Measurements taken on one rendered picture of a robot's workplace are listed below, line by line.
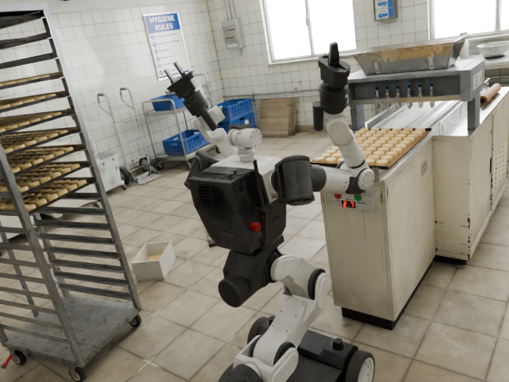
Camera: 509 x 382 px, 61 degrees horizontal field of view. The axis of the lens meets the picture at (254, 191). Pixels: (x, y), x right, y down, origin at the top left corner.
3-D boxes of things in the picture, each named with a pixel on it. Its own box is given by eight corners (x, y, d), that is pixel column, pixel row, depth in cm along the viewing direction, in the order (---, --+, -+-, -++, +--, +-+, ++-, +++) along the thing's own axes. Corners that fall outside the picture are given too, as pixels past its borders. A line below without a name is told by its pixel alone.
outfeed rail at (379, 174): (477, 88, 330) (477, 79, 327) (482, 88, 328) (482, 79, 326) (373, 182, 187) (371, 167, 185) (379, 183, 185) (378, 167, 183)
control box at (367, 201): (329, 202, 210) (326, 176, 206) (376, 208, 196) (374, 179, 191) (326, 205, 208) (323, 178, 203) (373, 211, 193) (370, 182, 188)
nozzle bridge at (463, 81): (366, 121, 292) (361, 70, 281) (484, 119, 248) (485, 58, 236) (344, 135, 269) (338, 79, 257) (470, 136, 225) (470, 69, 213)
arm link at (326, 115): (351, 102, 132) (350, 133, 140) (344, 84, 140) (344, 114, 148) (313, 108, 133) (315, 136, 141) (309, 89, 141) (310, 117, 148)
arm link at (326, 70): (332, 76, 122) (332, 111, 130) (360, 65, 124) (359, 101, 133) (309, 59, 131) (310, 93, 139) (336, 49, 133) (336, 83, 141)
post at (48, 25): (142, 309, 256) (46, 2, 197) (139, 312, 253) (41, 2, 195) (138, 308, 257) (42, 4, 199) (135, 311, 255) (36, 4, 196)
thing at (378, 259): (383, 256, 287) (373, 126, 256) (437, 266, 266) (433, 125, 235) (334, 317, 237) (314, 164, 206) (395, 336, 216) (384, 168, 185)
